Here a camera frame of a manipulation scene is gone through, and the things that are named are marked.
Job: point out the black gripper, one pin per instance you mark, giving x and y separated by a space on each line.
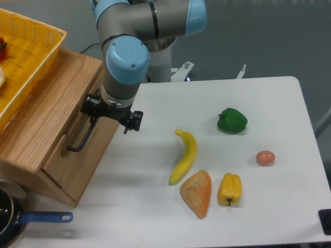
95 107

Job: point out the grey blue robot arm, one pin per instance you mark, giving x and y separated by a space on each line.
124 28

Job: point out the wooden drawer cabinet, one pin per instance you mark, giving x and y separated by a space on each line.
34 145

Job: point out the yellow banana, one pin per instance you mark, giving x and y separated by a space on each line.
188 158

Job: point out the yellow plastic basket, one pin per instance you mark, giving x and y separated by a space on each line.
32 48

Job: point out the orange bread slice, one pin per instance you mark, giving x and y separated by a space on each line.
196 192

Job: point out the white round object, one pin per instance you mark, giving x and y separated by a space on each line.
2 76

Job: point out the green bell pepper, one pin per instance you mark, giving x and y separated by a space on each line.
232 120

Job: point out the red tomato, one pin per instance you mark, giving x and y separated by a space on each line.
3 49

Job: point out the yellow bell pepper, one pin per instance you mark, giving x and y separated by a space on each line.
230 190

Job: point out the brown egg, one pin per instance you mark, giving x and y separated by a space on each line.
265 157

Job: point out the black corner device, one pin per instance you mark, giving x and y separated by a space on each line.
325 219

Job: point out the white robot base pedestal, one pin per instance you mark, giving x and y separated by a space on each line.
160 63

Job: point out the blue handled saucepan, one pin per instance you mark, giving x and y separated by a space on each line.
15 214

